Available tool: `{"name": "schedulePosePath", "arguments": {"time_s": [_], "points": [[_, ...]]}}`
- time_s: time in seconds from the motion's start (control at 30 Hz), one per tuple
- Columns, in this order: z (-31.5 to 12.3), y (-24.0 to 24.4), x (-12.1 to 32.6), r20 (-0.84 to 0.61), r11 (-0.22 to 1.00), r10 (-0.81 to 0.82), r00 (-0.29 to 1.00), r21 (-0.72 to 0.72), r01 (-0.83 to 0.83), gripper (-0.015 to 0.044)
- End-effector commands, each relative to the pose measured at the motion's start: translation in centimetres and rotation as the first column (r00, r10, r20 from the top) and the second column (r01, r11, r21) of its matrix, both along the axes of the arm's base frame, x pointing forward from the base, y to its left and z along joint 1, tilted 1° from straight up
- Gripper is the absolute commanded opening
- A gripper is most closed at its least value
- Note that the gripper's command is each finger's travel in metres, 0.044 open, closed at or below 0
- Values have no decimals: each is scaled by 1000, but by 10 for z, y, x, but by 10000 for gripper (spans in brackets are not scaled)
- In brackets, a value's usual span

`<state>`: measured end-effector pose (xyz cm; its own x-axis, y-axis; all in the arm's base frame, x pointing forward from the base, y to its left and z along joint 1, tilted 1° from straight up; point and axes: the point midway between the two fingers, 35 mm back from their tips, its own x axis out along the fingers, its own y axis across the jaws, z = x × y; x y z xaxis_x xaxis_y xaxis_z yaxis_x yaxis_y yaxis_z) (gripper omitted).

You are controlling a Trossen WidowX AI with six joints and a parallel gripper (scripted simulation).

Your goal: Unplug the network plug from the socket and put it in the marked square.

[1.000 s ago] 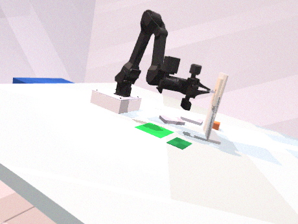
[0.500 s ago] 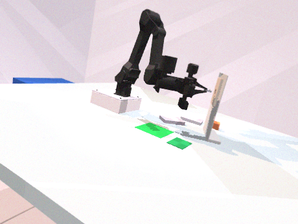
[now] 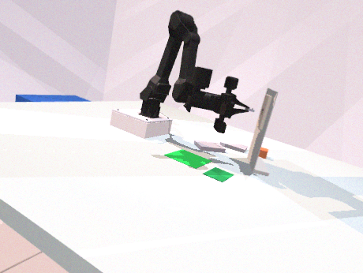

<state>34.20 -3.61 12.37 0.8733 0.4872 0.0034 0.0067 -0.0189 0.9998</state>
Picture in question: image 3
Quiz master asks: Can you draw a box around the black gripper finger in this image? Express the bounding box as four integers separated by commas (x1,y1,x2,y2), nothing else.
232,93,249,108
229,108,249,119

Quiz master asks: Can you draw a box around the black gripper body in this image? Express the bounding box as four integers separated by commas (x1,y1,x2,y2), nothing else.
204,77,238,133

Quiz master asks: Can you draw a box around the green square mat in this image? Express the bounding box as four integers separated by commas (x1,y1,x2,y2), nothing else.
165,149,211,169

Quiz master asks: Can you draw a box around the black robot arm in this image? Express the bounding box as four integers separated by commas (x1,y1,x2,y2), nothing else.
139,10,234,118

